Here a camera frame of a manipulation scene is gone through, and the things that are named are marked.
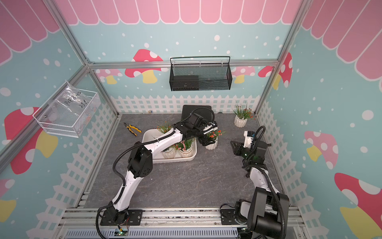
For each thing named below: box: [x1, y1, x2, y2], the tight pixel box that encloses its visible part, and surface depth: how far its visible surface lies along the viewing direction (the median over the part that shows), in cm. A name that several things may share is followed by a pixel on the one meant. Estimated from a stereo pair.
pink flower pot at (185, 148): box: [175, 137, 195, 158], surface depth 92 cm
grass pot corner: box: [231, 100, 256, 128], surface depth 111 cm
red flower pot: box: [203, 129, 226, 151], surface depth 87 cm
